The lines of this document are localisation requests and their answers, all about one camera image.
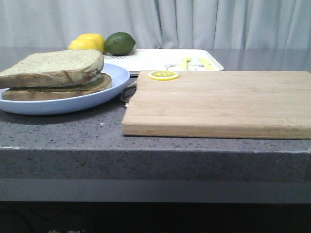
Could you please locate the light blue plate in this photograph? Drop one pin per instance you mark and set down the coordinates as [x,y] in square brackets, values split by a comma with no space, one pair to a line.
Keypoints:
[120,77]

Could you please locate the bread slice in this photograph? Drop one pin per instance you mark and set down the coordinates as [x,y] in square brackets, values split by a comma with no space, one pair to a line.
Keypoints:
[54,69]
[55,93]

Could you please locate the fried egg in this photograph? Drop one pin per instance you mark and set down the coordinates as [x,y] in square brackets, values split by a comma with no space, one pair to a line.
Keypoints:
[96,77]

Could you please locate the white serving tray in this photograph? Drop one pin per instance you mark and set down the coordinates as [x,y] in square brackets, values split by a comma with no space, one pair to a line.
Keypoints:
[161,59]

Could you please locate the lemon slice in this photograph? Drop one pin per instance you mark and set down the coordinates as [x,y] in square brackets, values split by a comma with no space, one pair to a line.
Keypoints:
[163,75]

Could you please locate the left yellow plastic utensil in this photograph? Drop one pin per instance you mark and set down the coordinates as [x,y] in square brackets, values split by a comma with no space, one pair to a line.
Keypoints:
[184,63]

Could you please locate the yellow plastic utensil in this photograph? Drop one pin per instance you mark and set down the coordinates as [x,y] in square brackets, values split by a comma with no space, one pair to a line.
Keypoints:
[184,63]
[207,64]

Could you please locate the right yellow plastic utensil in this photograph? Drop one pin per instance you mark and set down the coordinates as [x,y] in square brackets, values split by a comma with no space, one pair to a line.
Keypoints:
[207,64]

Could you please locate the green lime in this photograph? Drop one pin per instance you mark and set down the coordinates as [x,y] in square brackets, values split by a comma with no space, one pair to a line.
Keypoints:
[119,44]

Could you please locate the wooden cutting board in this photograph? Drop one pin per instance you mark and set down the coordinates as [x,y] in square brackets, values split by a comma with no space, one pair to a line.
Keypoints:
[222,104]

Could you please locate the rear yellow lemon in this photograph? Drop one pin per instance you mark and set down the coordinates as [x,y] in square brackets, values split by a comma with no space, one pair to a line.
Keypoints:
[97,38]

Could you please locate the yellow lemon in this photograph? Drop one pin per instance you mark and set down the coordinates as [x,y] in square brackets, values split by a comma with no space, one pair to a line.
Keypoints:
[97,38]
[83,44]

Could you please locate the front yellow lemon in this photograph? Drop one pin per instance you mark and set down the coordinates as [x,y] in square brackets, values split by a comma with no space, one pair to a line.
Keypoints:
[83,44]

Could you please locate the white curtain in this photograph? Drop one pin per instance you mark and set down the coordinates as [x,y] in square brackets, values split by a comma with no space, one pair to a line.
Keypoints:
[154,24]

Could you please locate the metal cutting board handle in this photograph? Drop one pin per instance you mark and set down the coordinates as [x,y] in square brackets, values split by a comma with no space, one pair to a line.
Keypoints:
[127,93]

